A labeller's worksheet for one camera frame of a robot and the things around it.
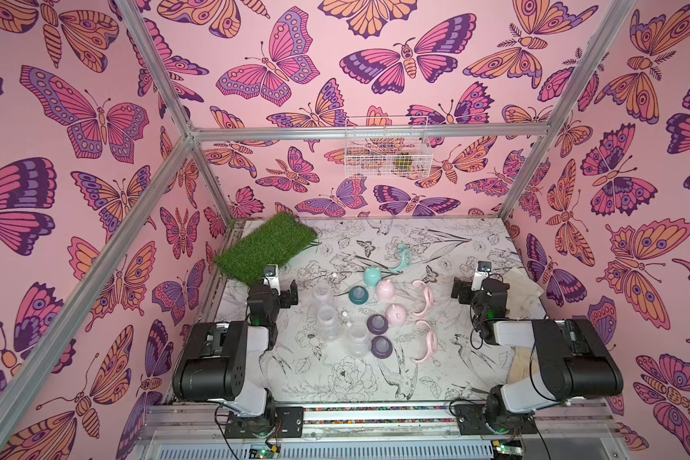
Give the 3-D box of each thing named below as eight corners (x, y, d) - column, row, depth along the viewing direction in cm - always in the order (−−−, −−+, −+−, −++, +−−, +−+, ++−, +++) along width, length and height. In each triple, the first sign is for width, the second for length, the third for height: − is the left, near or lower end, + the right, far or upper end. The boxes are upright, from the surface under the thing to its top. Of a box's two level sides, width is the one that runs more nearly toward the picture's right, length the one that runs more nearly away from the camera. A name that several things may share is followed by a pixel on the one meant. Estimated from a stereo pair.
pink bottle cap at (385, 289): (376, 299, 98) (377, 294, 95) (375, 285, 102) (376, 279, 99) (394, 299, 98) (395, 294, 95) (392, 285, 102) (393, 279, 99)
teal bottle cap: (364, 287, 101) (365, 281, 99) (364, 273, 105) (364, 267, 103) (381, 286, 101) (382, 281, 99) (380, 273, 105) (381, 267, 103)
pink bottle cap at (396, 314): (383, 318, 94) (384, 311, 91) (392, 307, 97) (394, 300, 93) (397, 329, 92) (399, 323, 88) (407, 318, 94) (409, 311, 90)
